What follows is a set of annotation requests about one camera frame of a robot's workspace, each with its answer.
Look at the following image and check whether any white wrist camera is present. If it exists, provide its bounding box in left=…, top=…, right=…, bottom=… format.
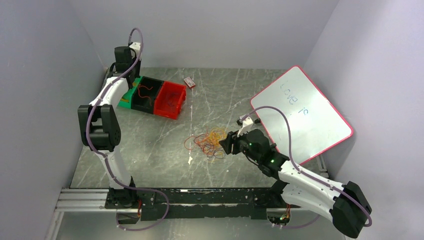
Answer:
left=236, top=116, right=254, bottom=137
left=129, top=42, right=143, bottom=60

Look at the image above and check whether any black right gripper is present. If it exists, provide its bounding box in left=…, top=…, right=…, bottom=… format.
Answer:
left=219, top=126, right=261, bottom=163

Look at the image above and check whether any orange thin cable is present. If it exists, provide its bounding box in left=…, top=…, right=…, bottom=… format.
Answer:
left=137, top=84, right=154, bottom=107

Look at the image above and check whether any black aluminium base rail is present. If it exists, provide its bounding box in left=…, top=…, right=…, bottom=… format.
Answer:
left=55, top=187, right=290, bottom=225

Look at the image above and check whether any green plastic bin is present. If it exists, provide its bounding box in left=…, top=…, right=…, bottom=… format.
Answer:
left=118, top=77, right=142, bottom=109

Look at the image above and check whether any red plastic bin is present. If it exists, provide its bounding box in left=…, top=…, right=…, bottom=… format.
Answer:
left=153, top=81, right=187, bottom=120

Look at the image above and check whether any yellow thin cable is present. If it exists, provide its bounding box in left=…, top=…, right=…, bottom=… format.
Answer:
left=200, top=127, right=229, bottom=164

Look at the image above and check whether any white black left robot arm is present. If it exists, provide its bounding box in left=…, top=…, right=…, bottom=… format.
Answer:
left=77, top=42, right=142, bottom=208

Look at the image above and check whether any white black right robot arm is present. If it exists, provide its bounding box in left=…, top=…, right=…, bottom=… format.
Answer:
left=219, top=129, right=373, bottom=239

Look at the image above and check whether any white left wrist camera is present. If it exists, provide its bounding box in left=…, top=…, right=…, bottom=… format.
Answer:
left=129, top=42, right=143, bottom=60

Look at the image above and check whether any black plastic bin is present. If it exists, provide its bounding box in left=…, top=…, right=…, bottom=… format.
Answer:
left=131, top=76, right=164, bottom=114

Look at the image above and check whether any pink framed whiteboard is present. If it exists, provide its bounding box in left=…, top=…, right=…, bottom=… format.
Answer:
left=250, top=65, right=354, bottom=164

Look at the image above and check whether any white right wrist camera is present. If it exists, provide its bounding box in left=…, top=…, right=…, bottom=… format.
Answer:
left=236, top=116, right=254, bottom=137

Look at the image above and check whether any small red white box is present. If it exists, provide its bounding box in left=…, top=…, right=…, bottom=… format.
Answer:
left=183, top=77, right=196, bottom=89

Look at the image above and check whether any purple right arm hose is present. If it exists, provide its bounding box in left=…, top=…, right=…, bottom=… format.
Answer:
left=239, top=105, right=373, bottom=230

